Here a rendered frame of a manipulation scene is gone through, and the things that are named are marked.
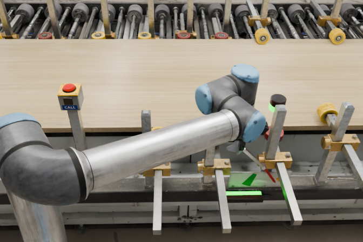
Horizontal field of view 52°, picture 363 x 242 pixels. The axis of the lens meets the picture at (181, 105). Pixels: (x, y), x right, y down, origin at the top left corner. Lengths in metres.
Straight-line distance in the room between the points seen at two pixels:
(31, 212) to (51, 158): 0.25
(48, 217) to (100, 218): 1.23
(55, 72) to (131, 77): 0.40
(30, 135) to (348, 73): 1.71
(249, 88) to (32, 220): 0.71
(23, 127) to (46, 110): 0.94
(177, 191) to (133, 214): 0.64
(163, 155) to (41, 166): 0.27
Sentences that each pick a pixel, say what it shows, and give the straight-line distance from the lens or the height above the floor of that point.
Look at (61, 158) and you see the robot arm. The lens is 0.78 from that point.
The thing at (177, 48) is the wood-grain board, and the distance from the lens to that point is 2.16.
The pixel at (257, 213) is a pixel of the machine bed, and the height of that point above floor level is 0.17.
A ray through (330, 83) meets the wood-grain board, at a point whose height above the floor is 0.90.
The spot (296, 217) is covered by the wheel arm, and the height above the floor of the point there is 0.86.
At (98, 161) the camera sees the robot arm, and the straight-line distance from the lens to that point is 0.80.
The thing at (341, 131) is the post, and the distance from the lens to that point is 1.56.
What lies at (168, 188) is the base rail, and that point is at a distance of 1.64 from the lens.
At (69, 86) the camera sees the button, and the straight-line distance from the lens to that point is 1.33.
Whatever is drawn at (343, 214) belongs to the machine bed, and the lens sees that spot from 2.43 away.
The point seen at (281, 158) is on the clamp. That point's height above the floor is 0.87.
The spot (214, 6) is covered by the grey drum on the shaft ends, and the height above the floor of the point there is 0.85.
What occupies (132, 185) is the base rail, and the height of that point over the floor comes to 0.70.
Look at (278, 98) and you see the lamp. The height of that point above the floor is 1.14.
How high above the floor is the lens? 1.99
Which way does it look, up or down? 39 degrees down
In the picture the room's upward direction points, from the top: 1 degrees clockwise
